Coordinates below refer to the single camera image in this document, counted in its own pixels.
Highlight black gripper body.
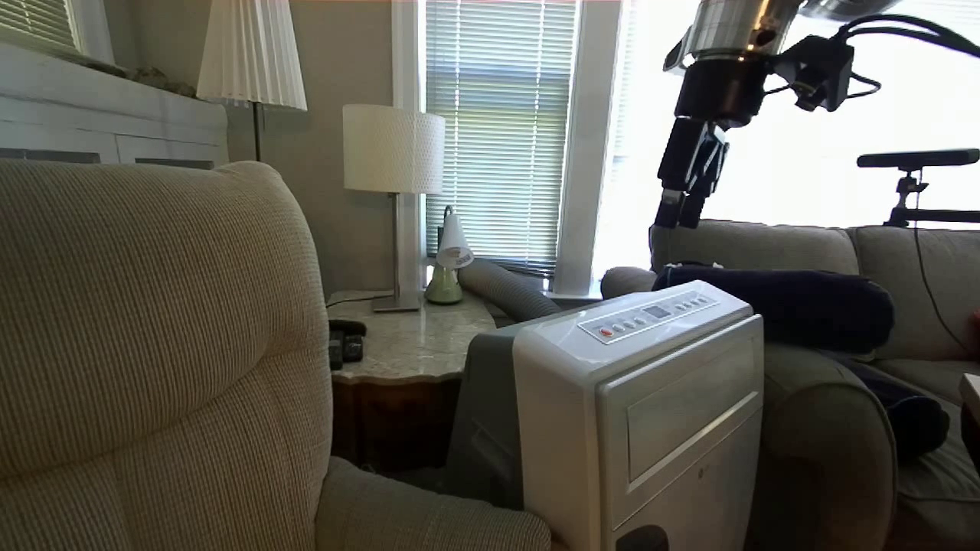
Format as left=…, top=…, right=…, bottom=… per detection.
left=675, top=59, right=770, bottom=126

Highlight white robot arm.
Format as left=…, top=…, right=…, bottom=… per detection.
left=655, top=0, right=893, bottom=229

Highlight white portable air conditioner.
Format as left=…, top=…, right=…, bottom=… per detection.
left=511, top=280, right=761, bottom=551

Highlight dark navy blanket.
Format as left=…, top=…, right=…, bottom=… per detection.
left=655, top=265, right=949, bottom=463

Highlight white window blinds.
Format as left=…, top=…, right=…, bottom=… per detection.
left=427, top=0, right=580, bottom=263

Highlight green white desk lamp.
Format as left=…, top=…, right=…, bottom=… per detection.
left=427, top=207, right=475, bottom=306

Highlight white cylinder shade table lamp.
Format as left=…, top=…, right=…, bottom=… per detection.
left=342, top=103, right=443, bottom=311

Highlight grey green sofa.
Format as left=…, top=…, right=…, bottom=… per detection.
left=601, top=221, right=980, bottom=551

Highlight black remote controls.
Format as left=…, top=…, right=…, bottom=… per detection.
left=328, top=321, right=367, bottom=369

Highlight white pleated shade floor lamp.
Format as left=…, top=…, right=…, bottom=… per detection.
left=196, top=0, right=306, bottom=157

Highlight white built-in cabinet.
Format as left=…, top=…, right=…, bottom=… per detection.
left=0, top=44, right=225, bottom=165

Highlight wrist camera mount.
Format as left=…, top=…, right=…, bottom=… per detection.
left=771, top=36, right=882, bottom=112

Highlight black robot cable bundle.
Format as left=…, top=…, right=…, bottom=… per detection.
left=830, top=13, right=980, bottom=62

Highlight grey exhaust hose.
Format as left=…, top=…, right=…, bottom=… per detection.
left=456, top=258, right=562, bottom=324

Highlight black camera on tripod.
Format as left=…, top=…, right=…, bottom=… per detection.
left=857, top=148, right=980, bottom=226

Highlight beige corduroy armchair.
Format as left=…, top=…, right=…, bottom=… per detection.
left=0, top=162, right=550, bottom=551

